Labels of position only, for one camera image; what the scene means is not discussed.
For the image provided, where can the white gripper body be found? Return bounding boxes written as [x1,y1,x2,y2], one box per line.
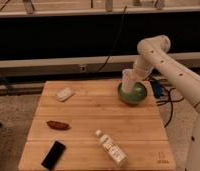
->
[133,60,153,80]

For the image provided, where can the white ceramic cup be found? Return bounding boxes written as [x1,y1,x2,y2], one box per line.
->
[122,69,136,93]

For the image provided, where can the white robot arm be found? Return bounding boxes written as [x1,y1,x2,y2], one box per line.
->
[134,35,200,171]

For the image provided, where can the green ceramic bowl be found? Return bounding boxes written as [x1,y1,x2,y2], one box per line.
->
[117,82,147,105]

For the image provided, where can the blue box on floor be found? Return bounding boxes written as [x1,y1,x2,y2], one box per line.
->
[151,81,163,98]

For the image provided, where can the brown dried food piece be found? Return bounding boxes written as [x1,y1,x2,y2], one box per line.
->
[47,121,70,130]

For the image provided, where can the black smartphone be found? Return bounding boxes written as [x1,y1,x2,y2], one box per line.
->
[41,141,66,171]

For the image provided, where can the black floor cables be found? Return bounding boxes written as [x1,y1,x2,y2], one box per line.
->
[146,76,186,128]

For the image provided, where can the black hanging cable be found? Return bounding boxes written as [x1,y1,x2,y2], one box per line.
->
[92,5,128,75]

